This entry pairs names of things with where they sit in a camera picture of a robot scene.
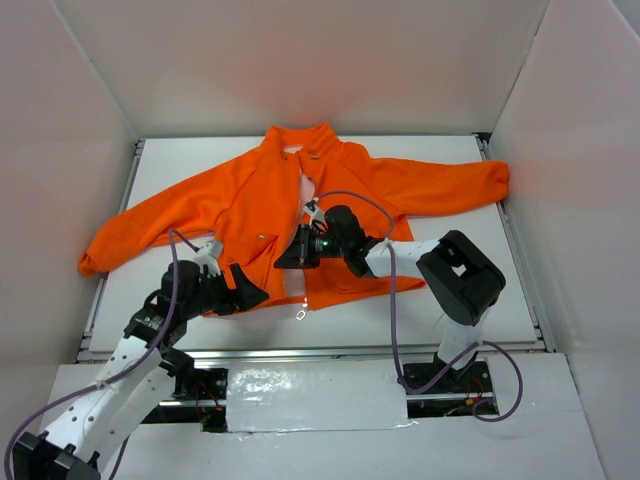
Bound white cover board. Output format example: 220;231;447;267
226;360;409;433

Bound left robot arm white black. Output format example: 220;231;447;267
4;260;269;479

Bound orange zip jacket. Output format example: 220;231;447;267
77;124;509;306

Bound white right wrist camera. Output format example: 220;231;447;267
303;198;326;226

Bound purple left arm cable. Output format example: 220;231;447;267
0;228;221;480

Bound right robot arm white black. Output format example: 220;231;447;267
275;205;506;395

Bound aluminium table rail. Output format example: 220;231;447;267
75;340;547;363

